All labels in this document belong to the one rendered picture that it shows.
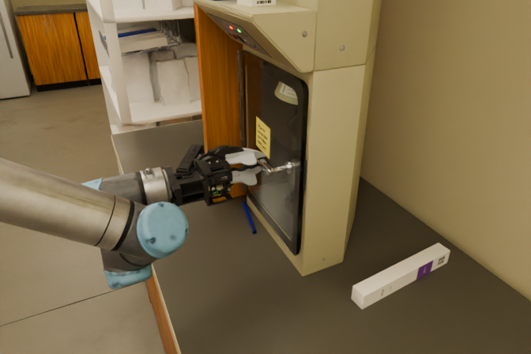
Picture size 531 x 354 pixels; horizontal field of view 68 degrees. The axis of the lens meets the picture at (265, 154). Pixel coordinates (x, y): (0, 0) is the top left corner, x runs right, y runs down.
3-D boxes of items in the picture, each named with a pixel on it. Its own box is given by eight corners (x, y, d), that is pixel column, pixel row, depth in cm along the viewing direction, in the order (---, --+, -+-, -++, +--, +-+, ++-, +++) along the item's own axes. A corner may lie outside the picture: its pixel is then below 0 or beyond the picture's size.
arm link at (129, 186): (86, 234, 72) (77, 190, 74) (148, 218, 76) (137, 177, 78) (80, 226, 65) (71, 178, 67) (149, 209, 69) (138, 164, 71)
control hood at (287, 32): (242, 38, 94) (240, -7, 89) (314, 72, 68) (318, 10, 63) (194, 43, 89) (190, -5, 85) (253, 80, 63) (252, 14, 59)
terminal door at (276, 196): (246, 191, 112) (242, 47, 94) (299, 258, 88) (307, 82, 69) (243, 191, 112) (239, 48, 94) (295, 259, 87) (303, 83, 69)
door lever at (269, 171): (272, 156, 89) (272, 145, 87) (291, 175, 81) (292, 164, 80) (250, 160, 87) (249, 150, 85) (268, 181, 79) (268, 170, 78)
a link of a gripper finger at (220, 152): (246, 163, 82) (205, 175, 79) (242, 160, 83) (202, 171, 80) (243, 144, 79) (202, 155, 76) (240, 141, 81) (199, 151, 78)
